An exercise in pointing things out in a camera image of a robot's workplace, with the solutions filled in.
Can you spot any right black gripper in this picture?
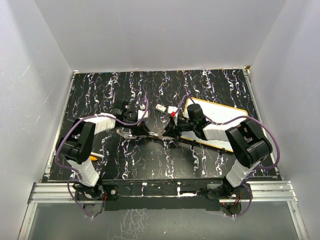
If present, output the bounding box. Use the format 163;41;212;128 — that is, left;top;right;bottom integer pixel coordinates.
162;115;196;138

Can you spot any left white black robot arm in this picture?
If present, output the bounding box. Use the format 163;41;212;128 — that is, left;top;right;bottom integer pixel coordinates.
54;97;150;200

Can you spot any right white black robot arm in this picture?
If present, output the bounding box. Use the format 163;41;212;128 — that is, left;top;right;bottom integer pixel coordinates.
161;103;273;199

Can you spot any orange framed whiteboard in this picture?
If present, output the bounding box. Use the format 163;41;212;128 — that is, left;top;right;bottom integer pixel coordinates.
181;97;248;152

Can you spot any white marker pen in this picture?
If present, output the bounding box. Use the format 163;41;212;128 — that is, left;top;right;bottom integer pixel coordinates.
90;152;105;158

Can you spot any yellow marker cap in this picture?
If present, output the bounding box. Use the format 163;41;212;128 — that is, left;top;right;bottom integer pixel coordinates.
89;156;98;162

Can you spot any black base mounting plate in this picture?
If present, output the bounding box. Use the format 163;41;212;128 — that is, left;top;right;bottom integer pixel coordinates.
74;177;253;212

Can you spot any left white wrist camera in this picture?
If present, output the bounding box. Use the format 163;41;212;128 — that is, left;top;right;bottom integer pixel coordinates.
137;104;149;122

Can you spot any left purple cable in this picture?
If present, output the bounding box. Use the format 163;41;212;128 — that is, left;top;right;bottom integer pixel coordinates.
55;97;150;221

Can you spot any purple cable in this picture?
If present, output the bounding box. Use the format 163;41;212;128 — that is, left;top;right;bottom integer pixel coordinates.
55;97;150;221
174;94;281;220

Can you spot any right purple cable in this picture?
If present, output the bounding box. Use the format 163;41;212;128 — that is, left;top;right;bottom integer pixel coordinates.
174;94;281;220

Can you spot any aluminium frame rail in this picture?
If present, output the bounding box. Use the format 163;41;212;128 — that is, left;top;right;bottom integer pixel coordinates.
28;181;298;204

